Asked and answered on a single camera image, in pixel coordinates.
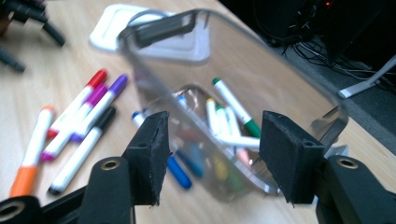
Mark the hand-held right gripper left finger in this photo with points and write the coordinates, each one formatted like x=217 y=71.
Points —
x=149 y=161

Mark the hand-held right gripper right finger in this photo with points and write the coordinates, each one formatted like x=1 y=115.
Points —
x=289 y=161

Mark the blue marker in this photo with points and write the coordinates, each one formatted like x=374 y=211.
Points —
x=180 y=174
x=194 y=163

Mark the white container lid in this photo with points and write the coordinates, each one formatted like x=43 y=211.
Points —
x=106 y=34

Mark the clear grey plastic storage box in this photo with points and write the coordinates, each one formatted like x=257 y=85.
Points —
x=280 y=93

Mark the black marker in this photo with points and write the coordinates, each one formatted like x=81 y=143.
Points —
x=77 y=155

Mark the red marker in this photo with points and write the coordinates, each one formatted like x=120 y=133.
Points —
x=74 y=104

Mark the purple marker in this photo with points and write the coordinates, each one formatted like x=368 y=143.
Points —
x=102 y=102

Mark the dark green marker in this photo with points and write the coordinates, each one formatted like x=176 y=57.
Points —
x=236 y=107

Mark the yellow marker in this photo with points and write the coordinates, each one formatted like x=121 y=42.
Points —
x=212 y=118

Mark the light green marker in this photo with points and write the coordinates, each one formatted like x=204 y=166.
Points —
x=222 y=121

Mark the orange marker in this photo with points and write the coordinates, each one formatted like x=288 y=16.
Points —
x=37 y=140

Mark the magenta marker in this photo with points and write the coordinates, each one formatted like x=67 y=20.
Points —
x=63 y=133

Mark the black equipment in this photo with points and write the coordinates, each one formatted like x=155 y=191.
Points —
x=280 y=18

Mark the white metal desk frame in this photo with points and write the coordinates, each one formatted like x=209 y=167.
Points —
x=367 y=82

